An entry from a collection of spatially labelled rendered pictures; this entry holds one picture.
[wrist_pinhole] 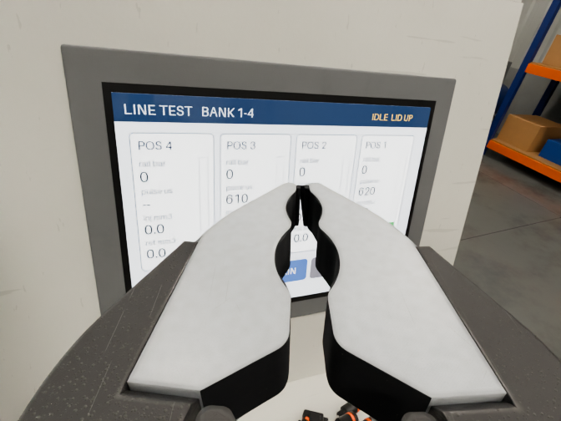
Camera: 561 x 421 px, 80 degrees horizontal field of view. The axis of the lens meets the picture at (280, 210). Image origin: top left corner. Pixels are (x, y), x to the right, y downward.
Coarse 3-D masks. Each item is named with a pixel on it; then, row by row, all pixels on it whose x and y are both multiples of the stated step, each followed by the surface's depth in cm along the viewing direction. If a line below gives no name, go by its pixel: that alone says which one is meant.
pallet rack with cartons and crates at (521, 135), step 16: (560, 0) 369; (544, 32) 387; (528, 48) 403; (560, 48) 387; (528, 64) 405; (544, 64) 398; (560, 64) 389; (560, 80) 378; (512, 96) 426; (544, 96) 462; (496, 128) 449; (512, 128) 445; (528, 128) 425; (544, 128) 416; (560, 128) 426; (496, 144) 451; (512, 144) 446; (528, 144) 426; (544, 144) 433; (560, 144) 402; (528, 160) 417; (544, 160) 412; (560, 160) 403; (560, 176) 389
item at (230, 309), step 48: (288, 192) 11; (240, 240) 9; (288, 240) 9; (192, 288) 7; (240, 288) 7; (192, 336) 6; (240, 336) 6; (288, 336) 6; (144, 384) 6; (192, 384) 6; (240, 384) 6
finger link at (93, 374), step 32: (160, 288) 7; (96, 320) 7; (128, 320) 7; (96, 352) 6; (128, 352) 6; (64, 384) 6; (96, 384) 6; (32, 416) 5; (64, 416) 5; (96, 416) 5; (128, 416) 5; (160, 416) 5; (192, 416) 5
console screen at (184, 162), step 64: (64, 64) 30; (128, 64) 32; (192, 64) 34; (256, 64) 36; (128, 128) 34; (192, 128) 36; (256, 128) 39; (320, 128) 41; (384, 128) 45; (128, 192) 36; (192, 192) 39; (256, 192) 41; (384, 192) 48; (128, 256) 38
